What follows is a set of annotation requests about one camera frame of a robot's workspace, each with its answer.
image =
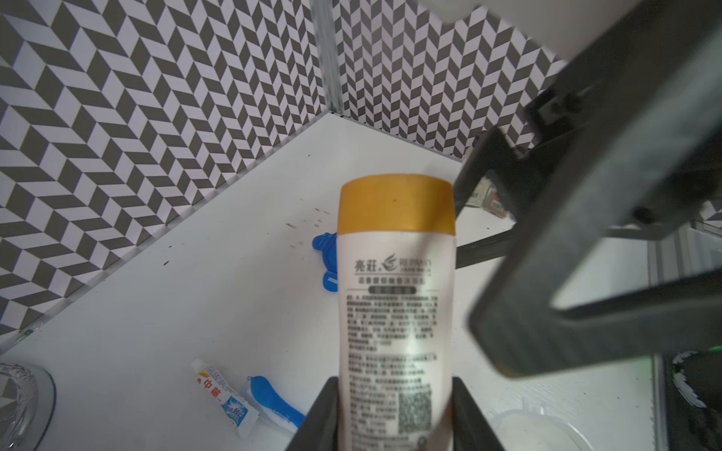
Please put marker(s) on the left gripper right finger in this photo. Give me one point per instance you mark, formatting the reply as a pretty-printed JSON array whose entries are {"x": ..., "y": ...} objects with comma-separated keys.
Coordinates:
[{"x": 471, "y": 430}]

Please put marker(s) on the blue toothbrush back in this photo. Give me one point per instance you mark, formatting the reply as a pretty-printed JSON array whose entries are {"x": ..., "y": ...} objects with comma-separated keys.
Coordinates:
[{"x": 263, "y": 396}]

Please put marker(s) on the blue lid under cup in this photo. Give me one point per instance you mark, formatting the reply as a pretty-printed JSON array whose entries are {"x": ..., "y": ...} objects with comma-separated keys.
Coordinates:
[{"x": 326, "y": 245}]

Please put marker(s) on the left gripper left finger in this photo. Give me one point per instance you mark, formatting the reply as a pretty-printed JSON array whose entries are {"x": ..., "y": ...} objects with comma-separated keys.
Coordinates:
[{"x": 319, "y": 431}]

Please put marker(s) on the chrome glass holder stand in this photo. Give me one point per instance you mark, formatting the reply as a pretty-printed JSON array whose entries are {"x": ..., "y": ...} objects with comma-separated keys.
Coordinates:
[{"x": 28, "y": 403}]

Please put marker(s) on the toothpaste tube back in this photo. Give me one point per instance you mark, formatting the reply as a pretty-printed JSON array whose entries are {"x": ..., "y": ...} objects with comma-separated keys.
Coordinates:
[{"x": 238, "y": 410}]

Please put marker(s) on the green herb spice jar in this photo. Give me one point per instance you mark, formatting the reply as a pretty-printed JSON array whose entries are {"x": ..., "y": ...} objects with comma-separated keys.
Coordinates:
[{"x": 480, "y": 194}]

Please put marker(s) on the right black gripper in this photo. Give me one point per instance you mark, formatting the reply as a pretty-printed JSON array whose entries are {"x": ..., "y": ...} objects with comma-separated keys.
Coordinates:
[{"x": 630, "y": 148}]

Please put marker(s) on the clear cup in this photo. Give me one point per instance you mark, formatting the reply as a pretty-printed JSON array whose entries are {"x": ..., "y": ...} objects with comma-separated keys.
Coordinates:
[{"x": 530, "y": 431}]

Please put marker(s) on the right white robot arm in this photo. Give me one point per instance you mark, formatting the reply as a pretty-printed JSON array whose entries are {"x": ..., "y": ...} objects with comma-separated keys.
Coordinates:
[{"x": 690, "y": 379}]

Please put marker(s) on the brown spice jar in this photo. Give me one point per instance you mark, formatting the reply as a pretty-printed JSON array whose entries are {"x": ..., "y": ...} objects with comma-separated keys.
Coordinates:
[{"x": 493, "y": 204}]

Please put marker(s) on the white bottle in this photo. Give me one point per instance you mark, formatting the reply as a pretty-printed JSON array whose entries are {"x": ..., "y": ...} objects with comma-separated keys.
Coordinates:
[{"x": 396, "y": 248}]

